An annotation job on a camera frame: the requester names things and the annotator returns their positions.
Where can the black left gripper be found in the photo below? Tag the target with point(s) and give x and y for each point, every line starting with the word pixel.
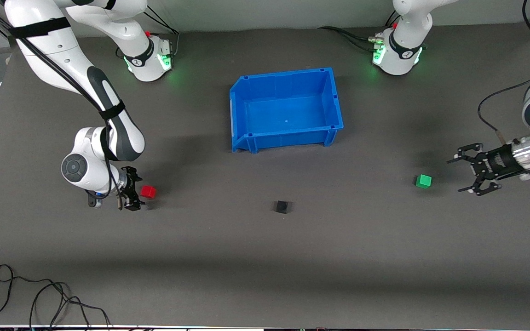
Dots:
pixel 496 162

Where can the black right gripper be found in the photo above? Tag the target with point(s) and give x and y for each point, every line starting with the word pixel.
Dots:
pixel 128 185

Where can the small red cube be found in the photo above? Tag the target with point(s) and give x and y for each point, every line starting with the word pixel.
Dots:
pixel 148 191

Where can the small green cube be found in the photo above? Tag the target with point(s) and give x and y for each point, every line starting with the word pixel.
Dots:
pixel 423 181

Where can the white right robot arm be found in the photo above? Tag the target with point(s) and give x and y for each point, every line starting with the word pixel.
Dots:
pixel 48 50

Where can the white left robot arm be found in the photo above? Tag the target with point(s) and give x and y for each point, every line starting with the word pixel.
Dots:
pixel 405 27

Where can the small black cube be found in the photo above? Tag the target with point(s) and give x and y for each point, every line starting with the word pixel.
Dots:
pixel 282 207

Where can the dark grey table mat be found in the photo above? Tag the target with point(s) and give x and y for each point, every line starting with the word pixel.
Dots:
pixel 265 257

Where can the blue plastic storage bin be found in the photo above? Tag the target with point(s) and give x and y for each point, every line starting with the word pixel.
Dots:
pixel 288 115

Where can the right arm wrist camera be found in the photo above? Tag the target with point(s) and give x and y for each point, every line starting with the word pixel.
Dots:
pixel 94 198

